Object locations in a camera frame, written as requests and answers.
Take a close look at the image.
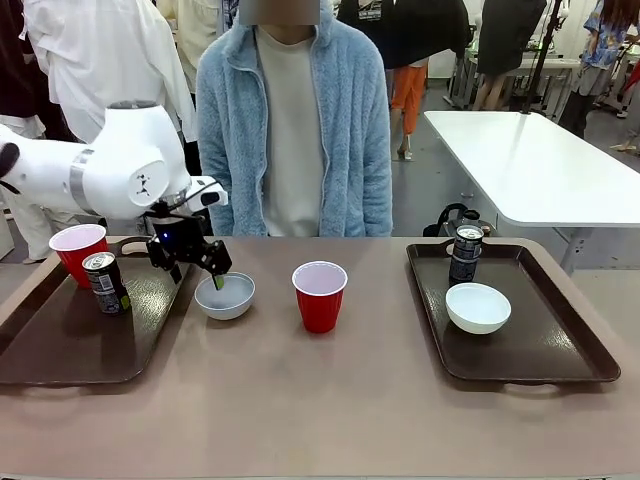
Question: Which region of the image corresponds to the person in white coat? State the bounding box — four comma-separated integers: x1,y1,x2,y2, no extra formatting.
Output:
22,0,197,147

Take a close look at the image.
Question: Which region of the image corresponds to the person in orange trousers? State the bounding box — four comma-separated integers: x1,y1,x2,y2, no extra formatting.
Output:
384,0,472,161

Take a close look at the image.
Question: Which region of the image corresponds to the red plastic cup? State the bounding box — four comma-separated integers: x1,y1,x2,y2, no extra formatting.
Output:
48,224,110,290
291,260,349,335

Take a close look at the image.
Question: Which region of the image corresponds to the black tripod pole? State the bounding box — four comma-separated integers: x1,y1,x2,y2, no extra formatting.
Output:
519,0,562,117

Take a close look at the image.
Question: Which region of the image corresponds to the person in dark maroon top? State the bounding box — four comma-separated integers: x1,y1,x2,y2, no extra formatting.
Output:
0,0,76,146

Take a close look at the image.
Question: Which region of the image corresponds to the person in black dress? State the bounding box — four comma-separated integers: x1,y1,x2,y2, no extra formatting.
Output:
472,0,550,112

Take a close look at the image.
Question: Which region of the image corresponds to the black drink can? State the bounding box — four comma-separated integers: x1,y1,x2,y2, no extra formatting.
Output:
449,225,485,285
81,252,132,317

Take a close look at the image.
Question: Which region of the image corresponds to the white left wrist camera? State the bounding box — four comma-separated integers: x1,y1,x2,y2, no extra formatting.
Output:
186,175,230,209

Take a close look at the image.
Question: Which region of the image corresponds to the white bowl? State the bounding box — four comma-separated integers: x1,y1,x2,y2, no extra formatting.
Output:
445,282,513,336

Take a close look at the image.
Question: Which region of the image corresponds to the black device under table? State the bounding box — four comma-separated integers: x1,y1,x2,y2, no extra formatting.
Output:
423,203,496,239

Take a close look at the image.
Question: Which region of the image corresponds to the person in blue patterned shirt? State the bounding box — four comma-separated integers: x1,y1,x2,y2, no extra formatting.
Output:
557,0,640,142

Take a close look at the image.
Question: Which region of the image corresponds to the brown plastic tray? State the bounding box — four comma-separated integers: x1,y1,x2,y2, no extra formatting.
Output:
405,238,622,385
0,236,201,386

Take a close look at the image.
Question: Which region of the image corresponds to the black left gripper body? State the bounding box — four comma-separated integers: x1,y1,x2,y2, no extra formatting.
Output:
145,201,214,272

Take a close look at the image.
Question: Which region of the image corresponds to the grey bowl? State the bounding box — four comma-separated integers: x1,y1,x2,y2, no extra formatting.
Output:
194,271,257,322

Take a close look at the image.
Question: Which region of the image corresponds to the white background table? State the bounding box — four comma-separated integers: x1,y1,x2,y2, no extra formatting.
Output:
423,110,640,275

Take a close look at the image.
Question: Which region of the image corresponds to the person in blue fleece jacket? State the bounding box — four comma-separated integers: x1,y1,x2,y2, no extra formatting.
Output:
195,0,394,238

